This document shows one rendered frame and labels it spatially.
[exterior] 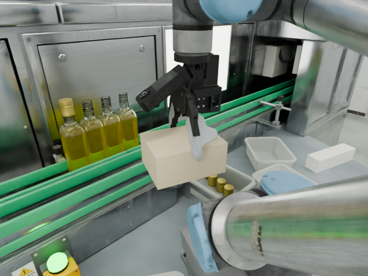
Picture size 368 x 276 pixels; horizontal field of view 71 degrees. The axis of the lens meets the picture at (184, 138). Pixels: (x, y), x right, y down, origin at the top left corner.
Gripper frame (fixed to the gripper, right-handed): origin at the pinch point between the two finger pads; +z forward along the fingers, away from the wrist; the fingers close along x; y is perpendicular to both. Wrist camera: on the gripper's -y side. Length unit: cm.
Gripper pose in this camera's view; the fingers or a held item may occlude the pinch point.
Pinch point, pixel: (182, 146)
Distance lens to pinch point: 57.6
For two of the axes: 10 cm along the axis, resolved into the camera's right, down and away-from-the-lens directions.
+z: -0.1, 8.9, 4.5
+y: 9.2, -1.7, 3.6
